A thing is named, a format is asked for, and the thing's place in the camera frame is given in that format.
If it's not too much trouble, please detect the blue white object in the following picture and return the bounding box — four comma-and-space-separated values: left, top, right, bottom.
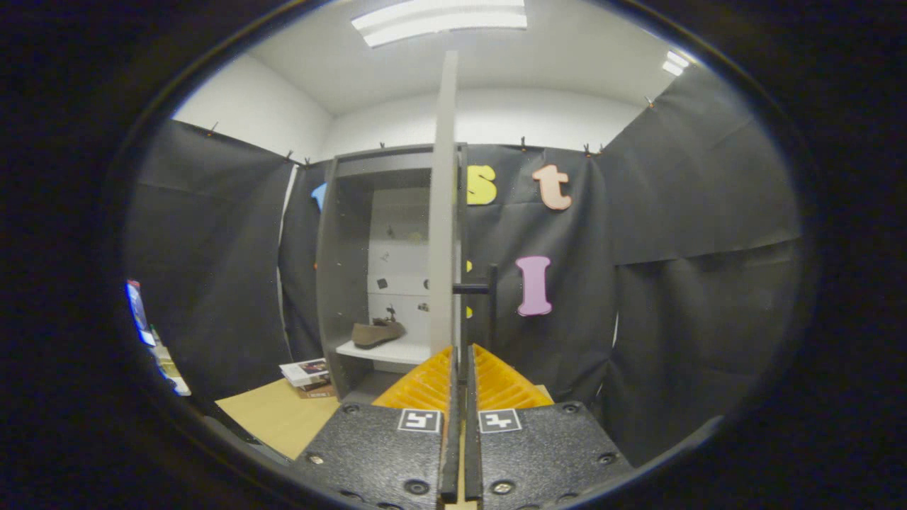
126, 280, 157, 348

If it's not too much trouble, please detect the black door handle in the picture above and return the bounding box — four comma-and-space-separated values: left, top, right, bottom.
452, 264, 498, 351

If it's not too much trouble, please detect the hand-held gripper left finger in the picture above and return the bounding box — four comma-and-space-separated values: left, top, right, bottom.
293, 345, 461, 510

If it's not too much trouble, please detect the brown fuzzy slipper shoe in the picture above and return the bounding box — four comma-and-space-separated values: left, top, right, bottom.
351, 317, 407, 349

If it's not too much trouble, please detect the pale blurred object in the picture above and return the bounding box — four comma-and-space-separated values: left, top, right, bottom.
152, 326, 192, 397

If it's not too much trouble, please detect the white shoe cabinet door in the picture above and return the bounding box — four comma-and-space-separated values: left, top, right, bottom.
429, 51, 468, 355

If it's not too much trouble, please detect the stack of books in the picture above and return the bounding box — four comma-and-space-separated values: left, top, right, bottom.
280, 358, 337, 399

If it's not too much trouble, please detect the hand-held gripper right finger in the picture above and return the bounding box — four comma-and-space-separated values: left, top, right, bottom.
464, 344, 635, 510

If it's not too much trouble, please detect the grey shoe cabinet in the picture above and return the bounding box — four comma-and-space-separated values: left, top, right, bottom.
315, 144, 468, 401

